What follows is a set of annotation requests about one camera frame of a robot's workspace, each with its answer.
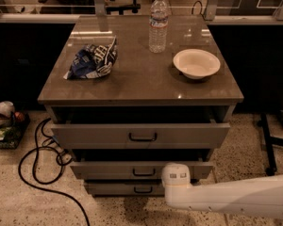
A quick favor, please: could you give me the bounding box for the grey drawer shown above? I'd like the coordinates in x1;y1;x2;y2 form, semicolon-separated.
84;180;164;197
51;123;230;149
70;160;215;181

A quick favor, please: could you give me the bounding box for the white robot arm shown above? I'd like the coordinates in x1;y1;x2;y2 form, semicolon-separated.
161;163;283;219

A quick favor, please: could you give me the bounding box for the grey drawer cabinet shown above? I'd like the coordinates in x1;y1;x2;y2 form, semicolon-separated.
38;16;243;181

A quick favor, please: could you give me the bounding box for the grey top drawer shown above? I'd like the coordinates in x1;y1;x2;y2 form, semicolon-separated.
51;123;230;149

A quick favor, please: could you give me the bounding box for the grey bottom drawer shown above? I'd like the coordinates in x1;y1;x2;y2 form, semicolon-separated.
84;180;164;197

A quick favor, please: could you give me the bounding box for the blue white chip bag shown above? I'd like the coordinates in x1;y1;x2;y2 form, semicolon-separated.
63;38;118;80

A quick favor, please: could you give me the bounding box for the white bowl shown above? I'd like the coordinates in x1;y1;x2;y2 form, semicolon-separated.
173;49;221;80

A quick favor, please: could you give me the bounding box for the clear plastic water bottle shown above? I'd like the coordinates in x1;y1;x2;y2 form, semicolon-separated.
149;0;168;53

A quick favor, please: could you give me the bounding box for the pile of toys on mat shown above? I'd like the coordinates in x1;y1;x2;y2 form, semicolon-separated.
0;101;30;149

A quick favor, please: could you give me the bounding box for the black metal stand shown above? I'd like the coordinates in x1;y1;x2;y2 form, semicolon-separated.
258;113;283;176

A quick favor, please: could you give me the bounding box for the black floor cable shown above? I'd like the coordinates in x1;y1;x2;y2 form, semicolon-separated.
17;117;92;226

